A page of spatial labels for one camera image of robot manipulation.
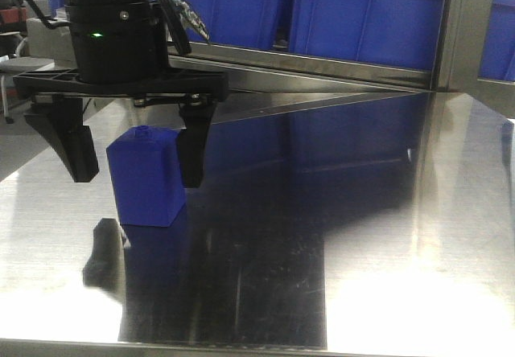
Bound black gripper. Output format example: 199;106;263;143
14;2;229;188

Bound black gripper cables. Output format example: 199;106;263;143
136;0;212;56

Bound blue plastic bin right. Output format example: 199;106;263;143
289;0;443;71

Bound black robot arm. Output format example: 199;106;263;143
14;0;229;188

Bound blue bottle without cap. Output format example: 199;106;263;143
106;125;186;228

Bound blue bin far right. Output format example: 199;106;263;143
479;0;514;82

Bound blue plastic bin left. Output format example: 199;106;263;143
185;0;284;51

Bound stainless steel shelf rack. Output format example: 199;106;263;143
23;0;515;111

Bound blue plastic bin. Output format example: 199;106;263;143
289;0;443;71
185;0;284;51

